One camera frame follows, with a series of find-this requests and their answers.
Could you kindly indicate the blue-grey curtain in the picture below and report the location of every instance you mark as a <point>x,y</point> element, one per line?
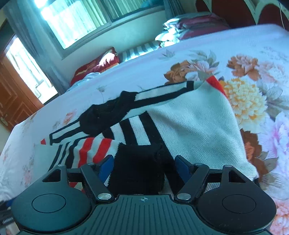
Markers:
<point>27,26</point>
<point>173,8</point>

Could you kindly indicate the brown wooden door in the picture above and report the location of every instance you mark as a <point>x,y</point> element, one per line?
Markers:
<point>18,102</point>

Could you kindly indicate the red folded blanket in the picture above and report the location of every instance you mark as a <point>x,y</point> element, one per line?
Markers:
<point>105,61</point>

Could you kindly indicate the left blue-grey curtain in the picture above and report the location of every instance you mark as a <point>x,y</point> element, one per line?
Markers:
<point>27,26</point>

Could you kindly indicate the light blue cloth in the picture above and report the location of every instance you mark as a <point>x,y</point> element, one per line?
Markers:
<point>86,79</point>

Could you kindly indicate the floral white bed sheet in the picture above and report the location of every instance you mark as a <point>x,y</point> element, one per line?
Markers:
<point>250,63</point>

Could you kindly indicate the striped knit child sweater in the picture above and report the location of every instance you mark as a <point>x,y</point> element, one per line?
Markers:
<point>145,131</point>

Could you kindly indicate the stack of folded bedding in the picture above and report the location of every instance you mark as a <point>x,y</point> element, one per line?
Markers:
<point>190,25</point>

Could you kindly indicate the red heart-shaped headboard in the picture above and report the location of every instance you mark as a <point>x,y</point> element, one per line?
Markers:
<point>248,13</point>

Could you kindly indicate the large window with blinds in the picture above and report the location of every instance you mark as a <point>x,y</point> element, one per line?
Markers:
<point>71,24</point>

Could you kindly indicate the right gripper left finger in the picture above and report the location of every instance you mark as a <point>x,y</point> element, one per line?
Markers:
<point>94,177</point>

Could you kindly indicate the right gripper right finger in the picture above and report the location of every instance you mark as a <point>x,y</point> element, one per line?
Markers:
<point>194,177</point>

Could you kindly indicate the right blue-grey curtain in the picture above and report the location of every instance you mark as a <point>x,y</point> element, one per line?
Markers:
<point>173,8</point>

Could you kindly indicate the striped small mattress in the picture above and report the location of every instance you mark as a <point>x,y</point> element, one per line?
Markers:
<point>138,51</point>

